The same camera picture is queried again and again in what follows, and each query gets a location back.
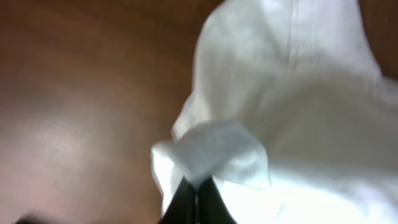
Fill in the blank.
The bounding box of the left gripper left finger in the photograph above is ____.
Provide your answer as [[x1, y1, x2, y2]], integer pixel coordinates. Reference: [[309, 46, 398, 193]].
[[159, 178, 196, 224]]

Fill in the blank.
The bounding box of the white t-shirt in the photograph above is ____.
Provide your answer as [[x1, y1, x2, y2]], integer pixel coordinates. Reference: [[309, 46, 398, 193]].
[[151, 0, 397, 223]]

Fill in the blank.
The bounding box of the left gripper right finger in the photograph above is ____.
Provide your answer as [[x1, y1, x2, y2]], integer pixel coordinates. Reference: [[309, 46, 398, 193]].
[[198, 178, 236, 224]]

